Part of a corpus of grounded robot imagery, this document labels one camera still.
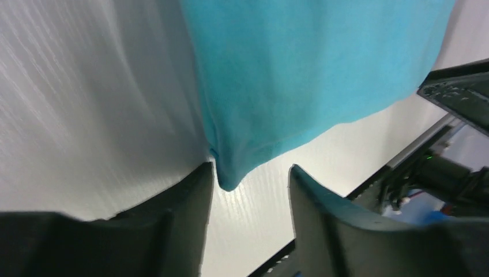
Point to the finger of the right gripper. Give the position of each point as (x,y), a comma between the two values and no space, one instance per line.
(462,91)

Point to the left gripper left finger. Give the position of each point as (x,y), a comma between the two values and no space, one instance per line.
(163,236)

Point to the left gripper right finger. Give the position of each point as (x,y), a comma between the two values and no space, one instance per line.
(335,237)

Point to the turquoise t shirt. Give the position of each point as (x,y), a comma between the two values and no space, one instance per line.
(273,75)

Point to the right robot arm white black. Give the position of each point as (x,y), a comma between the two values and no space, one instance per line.
(424,168)

